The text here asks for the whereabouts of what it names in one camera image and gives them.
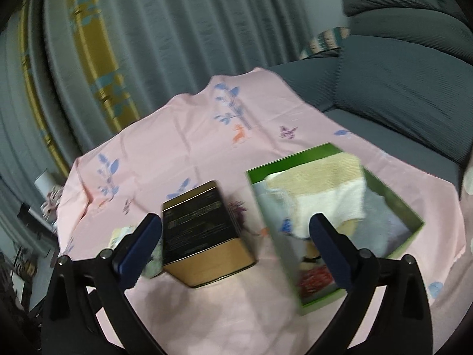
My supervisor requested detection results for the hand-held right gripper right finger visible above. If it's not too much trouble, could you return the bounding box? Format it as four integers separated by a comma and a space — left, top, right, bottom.
307, 213, 433, 355

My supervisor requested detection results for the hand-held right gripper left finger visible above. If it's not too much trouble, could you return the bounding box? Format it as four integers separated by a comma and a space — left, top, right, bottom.
42, 213, 165, 355

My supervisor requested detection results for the cream knit cloth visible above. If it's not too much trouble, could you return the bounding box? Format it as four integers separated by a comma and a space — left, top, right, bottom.
265, 153, 367, 238

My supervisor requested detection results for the green cardboard box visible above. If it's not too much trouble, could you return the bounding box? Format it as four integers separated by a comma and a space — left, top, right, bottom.
246, 142, 425, 317

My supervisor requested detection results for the pale green cloth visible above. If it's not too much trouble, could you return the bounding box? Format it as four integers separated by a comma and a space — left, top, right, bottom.
111, 225, 164, 279

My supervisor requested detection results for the black and gold box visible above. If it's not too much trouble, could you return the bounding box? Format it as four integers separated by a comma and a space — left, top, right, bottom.
161, 180, 257, 288

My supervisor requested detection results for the floral patterned object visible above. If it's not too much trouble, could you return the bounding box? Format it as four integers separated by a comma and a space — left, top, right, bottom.
41, 188, 64, 224

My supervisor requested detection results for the pink printed bed sheet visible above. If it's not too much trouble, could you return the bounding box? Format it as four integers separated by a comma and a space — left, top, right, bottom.
55, 66, 464, 355

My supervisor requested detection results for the grey sofa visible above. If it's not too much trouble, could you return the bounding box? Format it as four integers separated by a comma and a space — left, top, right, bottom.
268, 0, 473, 193

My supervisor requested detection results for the striped pillow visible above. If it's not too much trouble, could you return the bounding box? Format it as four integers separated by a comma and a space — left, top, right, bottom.
299, 27, 351, 60

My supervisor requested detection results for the grey and yellow curtain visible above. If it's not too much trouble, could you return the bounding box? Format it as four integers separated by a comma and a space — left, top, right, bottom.
0, 0, 326, 178

